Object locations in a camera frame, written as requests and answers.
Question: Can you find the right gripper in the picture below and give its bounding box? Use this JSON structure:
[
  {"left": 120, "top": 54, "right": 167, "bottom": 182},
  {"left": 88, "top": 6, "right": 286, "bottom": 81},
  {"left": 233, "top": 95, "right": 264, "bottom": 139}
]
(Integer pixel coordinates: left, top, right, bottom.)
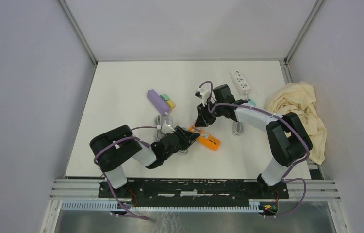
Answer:
[{"left": 195, "top": 100, "right": 224, "bottom": 128}]

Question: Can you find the pink USB charger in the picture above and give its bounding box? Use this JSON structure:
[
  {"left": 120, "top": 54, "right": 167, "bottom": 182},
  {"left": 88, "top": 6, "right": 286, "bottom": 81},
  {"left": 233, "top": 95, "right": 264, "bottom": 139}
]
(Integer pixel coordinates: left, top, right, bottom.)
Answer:
[{"left": 196, "top": 116, "right": 205, "bottom": 124}]

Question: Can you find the orange power strip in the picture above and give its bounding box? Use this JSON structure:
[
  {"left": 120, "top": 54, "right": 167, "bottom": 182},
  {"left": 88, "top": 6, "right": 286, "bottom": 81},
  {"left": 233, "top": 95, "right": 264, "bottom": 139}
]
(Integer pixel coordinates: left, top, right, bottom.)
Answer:
[{"left": 188, "top": 125, "right": 221, "bottom": 151}]

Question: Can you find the white power strip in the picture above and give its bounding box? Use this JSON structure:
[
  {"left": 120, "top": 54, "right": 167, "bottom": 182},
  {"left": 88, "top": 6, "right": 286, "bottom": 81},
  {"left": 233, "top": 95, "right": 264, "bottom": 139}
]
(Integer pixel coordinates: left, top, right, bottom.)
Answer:
[{"left": 230, "top": 70, "right": 251, "bottom": 95}]

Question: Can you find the teal USB charger plug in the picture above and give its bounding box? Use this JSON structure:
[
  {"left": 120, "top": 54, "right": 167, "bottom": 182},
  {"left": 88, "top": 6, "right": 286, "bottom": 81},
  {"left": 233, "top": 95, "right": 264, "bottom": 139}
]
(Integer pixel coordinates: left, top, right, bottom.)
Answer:
[{"left": 248, "top": 99, "right": 256, "bottom": 106}]

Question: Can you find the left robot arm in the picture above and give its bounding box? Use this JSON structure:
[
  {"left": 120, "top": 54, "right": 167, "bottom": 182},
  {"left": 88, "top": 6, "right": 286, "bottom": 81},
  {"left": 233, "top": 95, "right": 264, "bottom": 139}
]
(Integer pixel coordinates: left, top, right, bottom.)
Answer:
[{"left": 89, "top": 125, "right": 200, "bottom": 198}]

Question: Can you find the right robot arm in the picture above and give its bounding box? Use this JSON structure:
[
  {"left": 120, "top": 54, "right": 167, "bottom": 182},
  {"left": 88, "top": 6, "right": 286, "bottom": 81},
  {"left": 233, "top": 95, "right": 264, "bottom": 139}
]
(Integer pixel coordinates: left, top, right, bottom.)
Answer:
[{"left": 195, "top": 84, "right": 313, "bottom": 198}]

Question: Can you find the yellow plug adapter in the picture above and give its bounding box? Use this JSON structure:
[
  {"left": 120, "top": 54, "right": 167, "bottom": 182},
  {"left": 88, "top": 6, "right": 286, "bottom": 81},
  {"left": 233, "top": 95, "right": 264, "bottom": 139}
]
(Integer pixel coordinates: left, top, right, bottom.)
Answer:
[{"left": 165, "top": 100, "right": 176, "bottom": 110}]

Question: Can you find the green plug adapter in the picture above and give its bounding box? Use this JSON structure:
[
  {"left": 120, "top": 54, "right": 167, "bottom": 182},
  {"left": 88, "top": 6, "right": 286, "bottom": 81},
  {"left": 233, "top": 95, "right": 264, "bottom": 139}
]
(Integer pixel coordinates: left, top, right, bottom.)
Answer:
[{"left": 160, "top": 94, "right": 170, "bottom": 102}]

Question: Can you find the purple power strip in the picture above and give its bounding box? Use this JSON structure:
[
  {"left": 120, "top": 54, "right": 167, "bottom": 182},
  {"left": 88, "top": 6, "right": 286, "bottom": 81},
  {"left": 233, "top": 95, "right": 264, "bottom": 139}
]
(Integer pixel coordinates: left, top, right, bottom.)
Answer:
[{"left": 147, "top": 89, "right": 171, "bottom": 116}]

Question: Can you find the cream cloth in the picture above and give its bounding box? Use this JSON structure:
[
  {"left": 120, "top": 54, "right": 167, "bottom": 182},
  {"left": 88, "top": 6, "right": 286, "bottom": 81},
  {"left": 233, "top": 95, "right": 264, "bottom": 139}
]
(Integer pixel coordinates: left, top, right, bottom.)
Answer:
[{"left": 264, "top": 82, "right": 327, "bottom": 165}]

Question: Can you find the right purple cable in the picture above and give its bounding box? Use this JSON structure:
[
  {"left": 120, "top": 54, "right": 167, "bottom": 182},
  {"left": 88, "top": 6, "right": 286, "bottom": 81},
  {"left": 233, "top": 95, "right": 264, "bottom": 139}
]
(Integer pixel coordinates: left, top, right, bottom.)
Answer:
[{"left": 199, "top": 80, "right": 311, "bottom": 218}]

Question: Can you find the white strip coiled cable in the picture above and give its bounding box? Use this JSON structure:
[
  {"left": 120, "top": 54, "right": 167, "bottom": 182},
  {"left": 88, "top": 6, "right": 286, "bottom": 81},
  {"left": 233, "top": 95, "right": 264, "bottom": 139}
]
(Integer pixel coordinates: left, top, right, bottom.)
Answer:
[{"left": 231, "top": 93, "right": 251, "bottom": 137}]

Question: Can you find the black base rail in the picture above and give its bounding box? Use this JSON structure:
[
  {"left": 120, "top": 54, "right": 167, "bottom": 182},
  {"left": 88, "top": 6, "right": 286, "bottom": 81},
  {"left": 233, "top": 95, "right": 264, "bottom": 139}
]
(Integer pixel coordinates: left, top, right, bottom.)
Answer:
[{"left": 115, "top": 178, "right": 289, "bottom": 207}]

